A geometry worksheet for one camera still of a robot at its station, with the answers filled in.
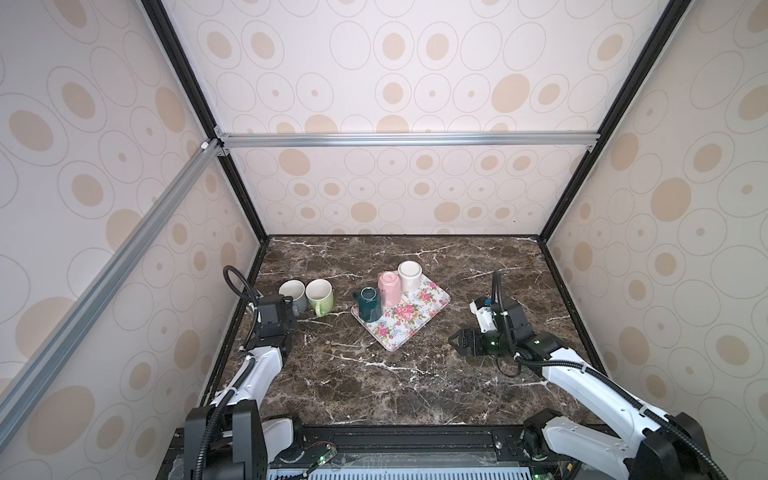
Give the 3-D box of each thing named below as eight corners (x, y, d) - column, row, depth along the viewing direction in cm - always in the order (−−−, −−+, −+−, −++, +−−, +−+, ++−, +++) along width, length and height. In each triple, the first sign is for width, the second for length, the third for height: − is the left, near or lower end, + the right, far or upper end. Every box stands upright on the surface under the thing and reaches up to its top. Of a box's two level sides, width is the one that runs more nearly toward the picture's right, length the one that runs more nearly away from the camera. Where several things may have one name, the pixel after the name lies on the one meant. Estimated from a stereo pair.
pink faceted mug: (379, 307, 101) (378, 289, 93) (379, 290, 106) (378, 271, 97) (399, 307, 101) (400, 289, 93) (399, 290, 106) (400, 271, 98)
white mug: (397, 293, 104) (398, 281, 99) (397, 273, 110) (397, 260, 105) (421, 293, 104) (423, 281, 99) (420, 273, 110) (421, 260, 105)
